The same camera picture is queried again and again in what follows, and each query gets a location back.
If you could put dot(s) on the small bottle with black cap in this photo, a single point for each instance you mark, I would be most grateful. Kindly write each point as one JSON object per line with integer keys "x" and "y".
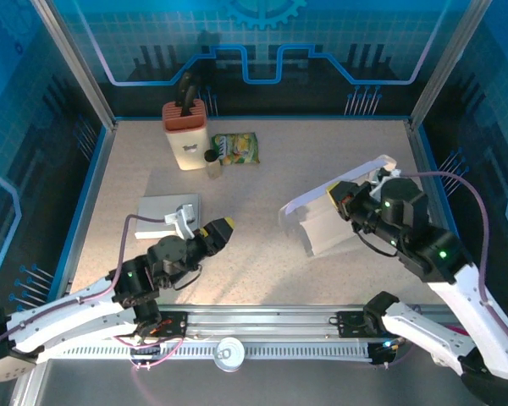
{"x": 213, "y": 169}

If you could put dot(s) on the aluminium frame post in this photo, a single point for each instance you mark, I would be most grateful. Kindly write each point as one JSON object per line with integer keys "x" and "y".
{"x": 448, "y": 63}
{"x": 77, "y": 63}

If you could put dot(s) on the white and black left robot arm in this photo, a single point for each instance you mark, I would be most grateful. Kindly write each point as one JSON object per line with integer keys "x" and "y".
{"x": 67, "y": 313}

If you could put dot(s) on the yellow green snack bag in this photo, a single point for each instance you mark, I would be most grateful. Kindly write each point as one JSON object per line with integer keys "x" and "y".
{"x": 239, "y": 148}

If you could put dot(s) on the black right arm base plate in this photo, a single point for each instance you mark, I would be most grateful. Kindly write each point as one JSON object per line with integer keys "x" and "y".
{"x": 349, "y": 323}

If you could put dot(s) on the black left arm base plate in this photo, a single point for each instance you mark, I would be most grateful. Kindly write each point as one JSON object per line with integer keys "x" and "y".
{"x": 175, "y": 319}

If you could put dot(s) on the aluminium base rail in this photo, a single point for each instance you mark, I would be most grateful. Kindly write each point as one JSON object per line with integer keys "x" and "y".
{"x": 258, "y": 317}

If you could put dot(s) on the cream knife block, brown top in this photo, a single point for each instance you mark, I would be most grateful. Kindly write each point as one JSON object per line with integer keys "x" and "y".
{"x": 190, "y": 144}

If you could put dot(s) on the white paper box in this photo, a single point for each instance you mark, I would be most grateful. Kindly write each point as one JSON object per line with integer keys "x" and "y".
{"x": 156, "y": 211}
{"x": 321, "y": 228}

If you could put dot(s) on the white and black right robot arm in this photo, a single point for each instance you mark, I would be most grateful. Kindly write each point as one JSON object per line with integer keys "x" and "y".
{"x": 461, "y": 304}

